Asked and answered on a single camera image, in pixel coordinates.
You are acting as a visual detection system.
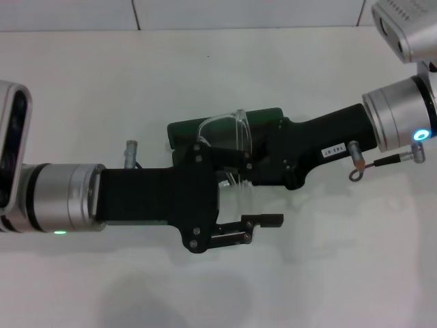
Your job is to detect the gripper connector cable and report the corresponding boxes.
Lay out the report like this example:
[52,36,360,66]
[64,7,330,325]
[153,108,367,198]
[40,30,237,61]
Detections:
[347,139,428,182]
[123,139,144,170]

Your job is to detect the right gripper connector cable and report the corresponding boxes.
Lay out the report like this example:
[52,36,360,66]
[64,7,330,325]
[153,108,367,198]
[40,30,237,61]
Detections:
[347,139,428,182]

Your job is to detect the left gripper connector cable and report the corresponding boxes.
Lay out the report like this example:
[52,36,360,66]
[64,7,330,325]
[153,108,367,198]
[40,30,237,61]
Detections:
[123,139,144,170]

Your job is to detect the clear white glasses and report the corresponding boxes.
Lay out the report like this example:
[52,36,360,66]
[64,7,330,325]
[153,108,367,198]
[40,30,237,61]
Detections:
[197,108,256,200]

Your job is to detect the green glasses case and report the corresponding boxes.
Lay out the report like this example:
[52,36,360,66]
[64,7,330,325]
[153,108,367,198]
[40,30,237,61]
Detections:
[166,107,285,172]

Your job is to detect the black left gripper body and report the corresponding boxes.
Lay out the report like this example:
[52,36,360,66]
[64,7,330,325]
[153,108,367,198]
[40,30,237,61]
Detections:
[96,142,222,256]

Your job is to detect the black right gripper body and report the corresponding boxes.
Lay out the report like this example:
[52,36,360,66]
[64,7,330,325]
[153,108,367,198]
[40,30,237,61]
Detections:
[277,102,380,191]

